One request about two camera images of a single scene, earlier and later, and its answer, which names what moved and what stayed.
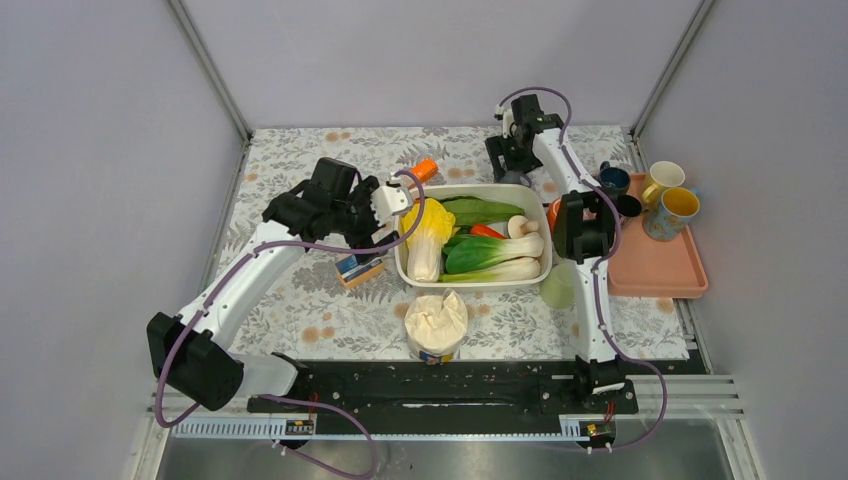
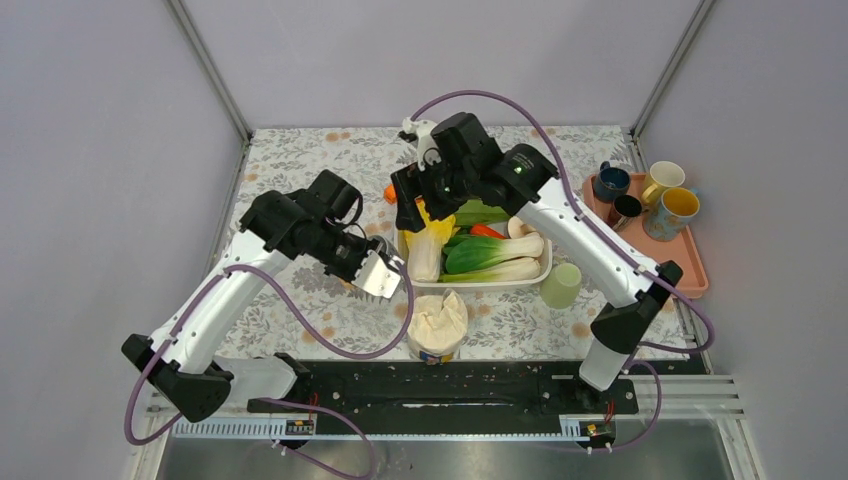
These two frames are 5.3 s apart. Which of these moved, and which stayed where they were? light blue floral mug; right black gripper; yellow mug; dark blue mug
Moved: right black gripper
Stayed: dark blue mug; light blue floral mug; yellow mug
